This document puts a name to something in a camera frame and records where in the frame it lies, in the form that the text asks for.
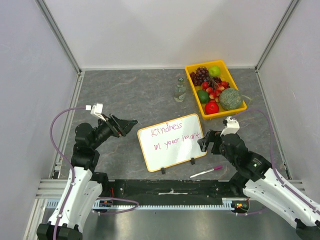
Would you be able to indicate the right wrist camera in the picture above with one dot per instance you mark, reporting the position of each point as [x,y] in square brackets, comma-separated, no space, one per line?
[231,126]

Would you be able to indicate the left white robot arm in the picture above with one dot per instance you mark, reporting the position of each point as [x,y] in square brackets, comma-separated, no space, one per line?
[84,185]

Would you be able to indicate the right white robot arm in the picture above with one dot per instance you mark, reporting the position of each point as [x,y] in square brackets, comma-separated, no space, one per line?
[260,181]

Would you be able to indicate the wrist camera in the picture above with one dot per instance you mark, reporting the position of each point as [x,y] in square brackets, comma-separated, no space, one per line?
[231,126]
[96,110]

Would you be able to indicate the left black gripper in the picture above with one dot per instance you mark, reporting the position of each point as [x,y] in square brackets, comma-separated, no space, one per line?
[120,127]

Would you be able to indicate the green apple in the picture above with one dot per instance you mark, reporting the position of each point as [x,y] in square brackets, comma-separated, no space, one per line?
[214,71]

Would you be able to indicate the magenta marker cap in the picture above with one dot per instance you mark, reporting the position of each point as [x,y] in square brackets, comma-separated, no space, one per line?
[217,167]

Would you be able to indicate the red cherry bunch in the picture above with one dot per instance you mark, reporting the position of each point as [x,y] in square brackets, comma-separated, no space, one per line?
[214,87]

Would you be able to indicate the yellow framed whiteboard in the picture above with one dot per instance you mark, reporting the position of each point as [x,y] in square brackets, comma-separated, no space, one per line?
[172,142]

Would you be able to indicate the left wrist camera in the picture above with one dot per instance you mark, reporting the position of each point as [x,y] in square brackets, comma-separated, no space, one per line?
[96,110]

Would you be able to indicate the green avocado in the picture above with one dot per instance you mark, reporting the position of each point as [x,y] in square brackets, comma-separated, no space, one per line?
[203,96]

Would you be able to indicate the red apple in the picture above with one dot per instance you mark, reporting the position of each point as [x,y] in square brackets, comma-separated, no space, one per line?
[211,108]

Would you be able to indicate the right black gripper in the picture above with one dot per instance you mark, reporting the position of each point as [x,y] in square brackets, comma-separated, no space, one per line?
[215,142]

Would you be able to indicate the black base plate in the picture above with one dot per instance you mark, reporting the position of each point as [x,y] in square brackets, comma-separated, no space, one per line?
[131,188]

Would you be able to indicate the white slotted cable duct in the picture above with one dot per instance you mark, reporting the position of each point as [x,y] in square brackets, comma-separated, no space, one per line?
[223,204]

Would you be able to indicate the green netted melon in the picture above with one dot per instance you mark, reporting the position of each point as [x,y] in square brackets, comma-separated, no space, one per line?
[230,99]

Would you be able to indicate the purple grape bunch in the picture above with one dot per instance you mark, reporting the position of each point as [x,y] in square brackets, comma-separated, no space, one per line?
[199,76]

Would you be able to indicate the clear glass bottle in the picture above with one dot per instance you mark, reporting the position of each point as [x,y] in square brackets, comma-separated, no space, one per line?
[180,90]

